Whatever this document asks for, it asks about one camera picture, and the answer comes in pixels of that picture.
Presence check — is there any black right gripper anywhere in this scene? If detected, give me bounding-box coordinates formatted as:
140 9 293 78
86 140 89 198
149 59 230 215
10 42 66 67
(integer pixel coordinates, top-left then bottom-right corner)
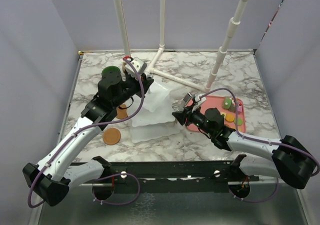
172 102 215 137

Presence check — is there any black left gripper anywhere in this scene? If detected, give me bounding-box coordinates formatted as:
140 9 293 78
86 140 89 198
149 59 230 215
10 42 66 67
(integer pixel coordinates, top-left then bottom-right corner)
113 72 155 109

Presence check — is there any white round cake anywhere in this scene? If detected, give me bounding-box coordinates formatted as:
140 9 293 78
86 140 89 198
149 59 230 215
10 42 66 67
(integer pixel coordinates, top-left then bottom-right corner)
164 120 177 127

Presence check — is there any three tier white stand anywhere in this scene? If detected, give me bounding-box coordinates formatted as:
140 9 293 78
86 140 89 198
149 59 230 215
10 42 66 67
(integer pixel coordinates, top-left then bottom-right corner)
130 79 181 144

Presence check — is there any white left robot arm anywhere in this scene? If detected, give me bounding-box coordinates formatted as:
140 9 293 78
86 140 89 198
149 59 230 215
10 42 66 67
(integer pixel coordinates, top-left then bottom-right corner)
22 66 154 207

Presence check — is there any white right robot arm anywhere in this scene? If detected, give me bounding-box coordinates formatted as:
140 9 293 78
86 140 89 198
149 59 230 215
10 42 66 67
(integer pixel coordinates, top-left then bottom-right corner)
172 105 317 190

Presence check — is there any orange sandwich biscuit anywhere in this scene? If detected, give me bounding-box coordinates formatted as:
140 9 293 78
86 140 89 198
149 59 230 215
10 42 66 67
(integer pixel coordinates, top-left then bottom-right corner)
225 113 235 123

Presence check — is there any beige ceramic mug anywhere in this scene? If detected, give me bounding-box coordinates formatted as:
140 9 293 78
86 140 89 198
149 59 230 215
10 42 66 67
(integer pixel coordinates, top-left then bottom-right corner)
122 61 127 74

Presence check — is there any green interior mug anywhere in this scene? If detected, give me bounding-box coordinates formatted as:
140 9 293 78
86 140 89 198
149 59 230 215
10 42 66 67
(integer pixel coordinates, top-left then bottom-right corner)
101 65 121 78

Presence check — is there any green swiss roll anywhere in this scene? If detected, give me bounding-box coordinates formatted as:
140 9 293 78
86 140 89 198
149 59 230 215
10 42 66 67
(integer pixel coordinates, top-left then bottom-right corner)
222 97 233 110

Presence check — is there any middle white pvc pole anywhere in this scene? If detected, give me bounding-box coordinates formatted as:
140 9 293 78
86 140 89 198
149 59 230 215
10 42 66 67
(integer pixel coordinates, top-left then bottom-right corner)
146 0 166 73

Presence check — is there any wooden coaster far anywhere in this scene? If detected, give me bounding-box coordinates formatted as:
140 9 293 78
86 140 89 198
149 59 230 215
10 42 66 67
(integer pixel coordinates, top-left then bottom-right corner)
116 104 128 120

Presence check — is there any wooden coaster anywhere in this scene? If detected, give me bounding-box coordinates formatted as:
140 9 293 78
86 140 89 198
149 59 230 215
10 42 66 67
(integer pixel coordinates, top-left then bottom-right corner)
116 104 128 120
102 127 121 146

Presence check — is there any green round biscuit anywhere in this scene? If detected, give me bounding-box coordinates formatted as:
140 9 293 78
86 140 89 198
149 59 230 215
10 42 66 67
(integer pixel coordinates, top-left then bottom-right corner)
234 117 244 126

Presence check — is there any pink cake slice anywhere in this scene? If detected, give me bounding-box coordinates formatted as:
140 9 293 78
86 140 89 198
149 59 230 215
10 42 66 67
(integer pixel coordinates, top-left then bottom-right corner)
237 102 243 114

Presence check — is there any wooden coaster near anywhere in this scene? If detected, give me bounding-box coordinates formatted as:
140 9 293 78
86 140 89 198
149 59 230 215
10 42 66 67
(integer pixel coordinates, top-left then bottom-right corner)
102 127 121 146

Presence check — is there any left white pvc pole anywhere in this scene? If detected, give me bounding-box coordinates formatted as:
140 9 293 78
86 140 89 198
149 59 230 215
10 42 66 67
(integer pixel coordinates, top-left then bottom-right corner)
113 0 131 56

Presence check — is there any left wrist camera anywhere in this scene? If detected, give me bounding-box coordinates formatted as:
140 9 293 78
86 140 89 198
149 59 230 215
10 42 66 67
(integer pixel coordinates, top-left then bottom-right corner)
124 57 147 80

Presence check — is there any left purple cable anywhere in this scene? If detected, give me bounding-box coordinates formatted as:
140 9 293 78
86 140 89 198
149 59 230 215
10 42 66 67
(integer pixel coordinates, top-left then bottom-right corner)
27 57 146 209

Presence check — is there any purple cable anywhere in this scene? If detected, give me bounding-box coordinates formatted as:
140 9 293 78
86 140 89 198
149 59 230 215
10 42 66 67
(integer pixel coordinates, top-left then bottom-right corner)
197 87 320 203
27 57 146 209

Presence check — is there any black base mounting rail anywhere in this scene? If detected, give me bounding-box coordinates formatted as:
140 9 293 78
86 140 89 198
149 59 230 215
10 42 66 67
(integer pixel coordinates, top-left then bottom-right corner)
89 160 258 194

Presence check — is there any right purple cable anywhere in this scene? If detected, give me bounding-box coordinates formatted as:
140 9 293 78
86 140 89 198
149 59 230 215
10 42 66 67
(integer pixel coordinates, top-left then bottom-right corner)
197 87 320 203

